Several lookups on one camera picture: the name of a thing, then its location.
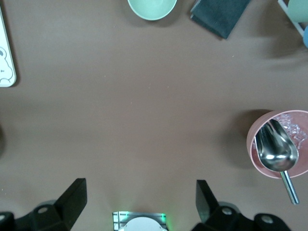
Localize brown table cover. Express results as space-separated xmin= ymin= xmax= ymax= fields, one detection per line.
xmin=0 ymin=0 xmax=308 ymax=231

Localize white wire rack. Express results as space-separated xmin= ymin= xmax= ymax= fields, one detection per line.
xmin=278 ymin=0 xmax=308 ymax=39

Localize blue cup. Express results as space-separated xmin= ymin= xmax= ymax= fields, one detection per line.
xmin=302 ymin=25 xmax=308 ymax=49

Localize pink bowl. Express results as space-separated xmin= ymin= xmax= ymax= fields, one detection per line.
xmin=246 ymin=109 xmax=308 ymax=179

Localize cream bear print tray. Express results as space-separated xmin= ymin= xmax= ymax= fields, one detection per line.
xmin=0 ymin=6 xmax=17 ymax=88

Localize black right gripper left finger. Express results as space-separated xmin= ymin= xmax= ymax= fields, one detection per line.
xmin=0 ymin=178 xmax=88 ymax=231

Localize dark grey folded cloth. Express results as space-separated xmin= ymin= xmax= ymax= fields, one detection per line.
xmin=190 ymin=0 xmax=252 ymax=40

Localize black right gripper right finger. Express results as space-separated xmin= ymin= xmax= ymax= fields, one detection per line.
xmin=192 ymin=179 xmax=289 ymax=231

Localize pale green cup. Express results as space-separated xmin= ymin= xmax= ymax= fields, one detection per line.
xmin=287 ymin=0 xmax=308 ymax=24

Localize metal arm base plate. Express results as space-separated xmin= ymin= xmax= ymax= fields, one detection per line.
xmin=112 ymin=211 xmax=167 ymax=231

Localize clear ice cubes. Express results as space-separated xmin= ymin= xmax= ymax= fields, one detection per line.
xmin=275 ymin=113 xmax=308 ymax=150

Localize pale green bowl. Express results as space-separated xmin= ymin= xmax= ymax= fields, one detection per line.
xmin=127 ymin=0 xmax=178 ymax=21

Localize metal scoop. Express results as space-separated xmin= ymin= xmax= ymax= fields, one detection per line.
xmin=254 ymin=119 xmax=301 ymax=205

